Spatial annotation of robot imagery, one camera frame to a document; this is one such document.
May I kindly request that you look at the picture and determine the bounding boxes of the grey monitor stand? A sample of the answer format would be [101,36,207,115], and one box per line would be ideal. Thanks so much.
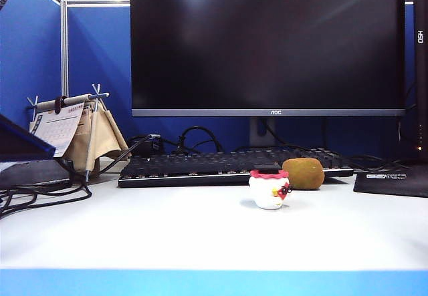
[249,116,277,148]

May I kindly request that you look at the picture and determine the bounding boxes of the black looped cable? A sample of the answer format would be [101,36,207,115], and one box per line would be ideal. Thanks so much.
[172,126,224,154]

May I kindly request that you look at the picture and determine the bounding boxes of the dark left gripper wedge finger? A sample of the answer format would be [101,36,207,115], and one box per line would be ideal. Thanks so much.
[0,114,56,162]

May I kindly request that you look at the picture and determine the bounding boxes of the white flat-head doll red trim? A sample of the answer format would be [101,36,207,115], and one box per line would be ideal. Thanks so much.
[249,162,295,210]

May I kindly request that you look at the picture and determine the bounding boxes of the brown fuzzy kiwi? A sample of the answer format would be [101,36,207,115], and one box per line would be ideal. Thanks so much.
[282,157,325,190]

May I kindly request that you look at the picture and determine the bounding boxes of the black power adapter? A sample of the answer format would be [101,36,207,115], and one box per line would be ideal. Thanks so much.
[128,134,165,158]

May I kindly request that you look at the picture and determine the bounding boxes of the desk calendar on stand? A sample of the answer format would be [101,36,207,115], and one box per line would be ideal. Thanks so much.
[26,83,130,182]

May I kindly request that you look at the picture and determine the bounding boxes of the black thin cables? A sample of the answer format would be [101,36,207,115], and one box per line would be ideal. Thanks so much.
[347,154,413,173]

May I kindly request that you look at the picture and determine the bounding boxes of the black cable bundle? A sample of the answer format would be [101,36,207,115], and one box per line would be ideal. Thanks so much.
[0,157,93,219]

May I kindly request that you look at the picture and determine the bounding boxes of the black mechanical keyboard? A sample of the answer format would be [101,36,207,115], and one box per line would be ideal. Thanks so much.
[117,147,354,189]

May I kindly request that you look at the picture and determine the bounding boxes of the aluminium partition post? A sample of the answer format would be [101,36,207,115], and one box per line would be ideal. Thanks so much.
[60,0,70,98]

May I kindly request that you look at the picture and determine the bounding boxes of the black AOC computer monitor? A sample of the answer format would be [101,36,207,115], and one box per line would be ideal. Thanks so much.
[130,0,406,118]

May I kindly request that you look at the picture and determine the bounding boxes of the black flat device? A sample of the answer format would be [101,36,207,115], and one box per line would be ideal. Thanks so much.
[0,158,73,190]

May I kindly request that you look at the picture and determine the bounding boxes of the black HSD monitor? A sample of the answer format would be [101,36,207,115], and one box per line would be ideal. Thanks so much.
[413,0,428,162]

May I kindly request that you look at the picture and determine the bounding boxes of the paper desk calendar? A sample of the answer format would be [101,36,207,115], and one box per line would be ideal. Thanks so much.
[29,101,85,158]

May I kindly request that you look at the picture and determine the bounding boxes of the black flat pad with label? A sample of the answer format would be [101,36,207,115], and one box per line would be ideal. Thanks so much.
[353,170,428,198]

